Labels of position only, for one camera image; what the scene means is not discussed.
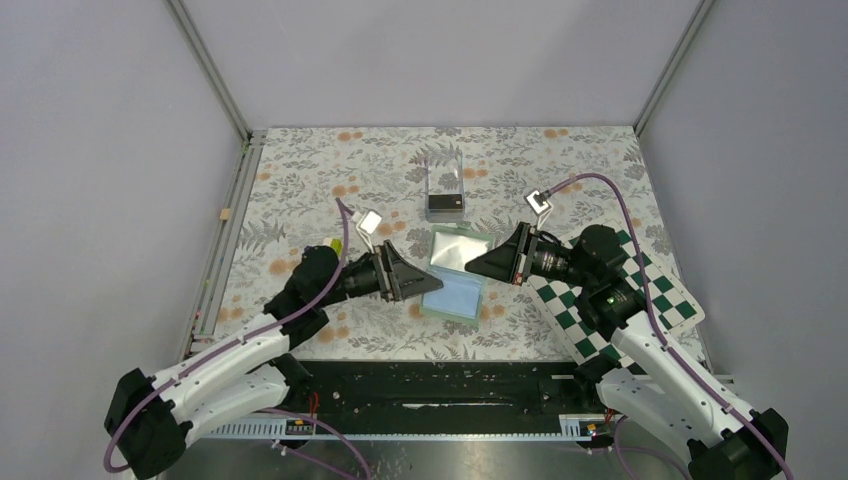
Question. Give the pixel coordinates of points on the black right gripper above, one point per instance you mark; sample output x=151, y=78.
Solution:
x=505, y=262

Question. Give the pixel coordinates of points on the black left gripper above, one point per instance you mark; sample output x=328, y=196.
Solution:
x=402, y=280

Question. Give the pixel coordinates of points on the green card holder wallet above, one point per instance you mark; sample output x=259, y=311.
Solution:
x=460, y=298

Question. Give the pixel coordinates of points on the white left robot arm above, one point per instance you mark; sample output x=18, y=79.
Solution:
x=153, y=419

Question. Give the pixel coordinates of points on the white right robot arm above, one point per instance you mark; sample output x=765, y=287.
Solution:
x=717, y=434

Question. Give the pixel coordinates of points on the dark credit card stack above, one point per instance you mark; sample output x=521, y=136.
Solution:
x=445, y=203

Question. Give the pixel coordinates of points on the clear card box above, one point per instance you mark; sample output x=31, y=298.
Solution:
x=444, y=175

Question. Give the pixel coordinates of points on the purple white green block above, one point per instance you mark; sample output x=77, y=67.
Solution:
x=335, y=244

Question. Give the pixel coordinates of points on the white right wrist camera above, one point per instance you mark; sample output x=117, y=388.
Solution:
x=540, y=206

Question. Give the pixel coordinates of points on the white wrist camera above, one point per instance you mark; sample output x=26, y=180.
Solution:
x=366, y=223
x=540, y=206

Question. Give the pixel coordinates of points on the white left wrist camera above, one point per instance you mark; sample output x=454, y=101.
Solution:
x=366, y=223

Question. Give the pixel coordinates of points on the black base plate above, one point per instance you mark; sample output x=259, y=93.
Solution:
x=411, y=399

